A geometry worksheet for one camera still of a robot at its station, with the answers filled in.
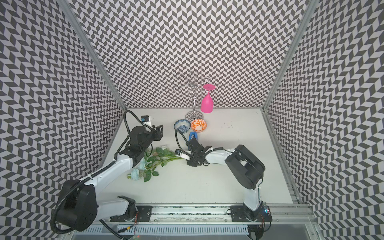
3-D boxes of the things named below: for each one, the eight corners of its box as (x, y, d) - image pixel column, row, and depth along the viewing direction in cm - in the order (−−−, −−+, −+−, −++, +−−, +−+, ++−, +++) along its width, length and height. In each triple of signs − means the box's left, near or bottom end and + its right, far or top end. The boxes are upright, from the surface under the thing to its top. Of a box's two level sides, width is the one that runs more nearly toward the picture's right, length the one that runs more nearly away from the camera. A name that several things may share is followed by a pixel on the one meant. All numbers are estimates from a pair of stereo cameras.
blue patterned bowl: (173, 128, 106) (172, 125, 103) (181, 120, 111) (180, 116, 108) (184, 134, 102) (184, 131, 99) (192, 125, 108) (192, 122, 105)
